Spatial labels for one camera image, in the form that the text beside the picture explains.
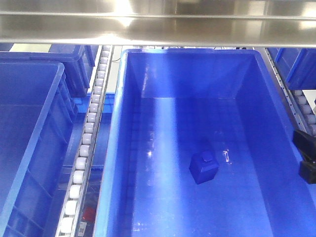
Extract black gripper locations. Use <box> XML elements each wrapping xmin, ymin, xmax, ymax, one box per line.
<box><xmin>293</xmin><ymin>130</ymin><xmax>316</xmax><ymax>184</ymax></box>

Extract blue plastic block part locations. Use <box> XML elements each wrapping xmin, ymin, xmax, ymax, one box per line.
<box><xmin>189</xmin><ymin>150</ymin><xmax>219</xmax><ymax>184</ymax></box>

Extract steel shelf rack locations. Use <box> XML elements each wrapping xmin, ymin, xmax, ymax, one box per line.
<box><xmin>0</xmin><ymin>0</ymin><xmax>316</xmax><ymax>48</ymax></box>

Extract white roller track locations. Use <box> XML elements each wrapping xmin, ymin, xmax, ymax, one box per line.
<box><xmin>55</xmin><ymin>45</ymin><xmax>114</xmax><ymax>237</ymax></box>
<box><xmin>294</xmin><ymin>90</ymin><xmax>316</xmax><ymax>137</ymax></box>

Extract blue plastic bin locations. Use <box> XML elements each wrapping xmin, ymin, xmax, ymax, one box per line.
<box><xmin>94</xmin><ymin>49</ymin><xmax>316</xmax><ymax>237</ymax></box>
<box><xmin>0</xmin><ymin>60</ymin><xmax>77</xmax><ymax>237</ymax></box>

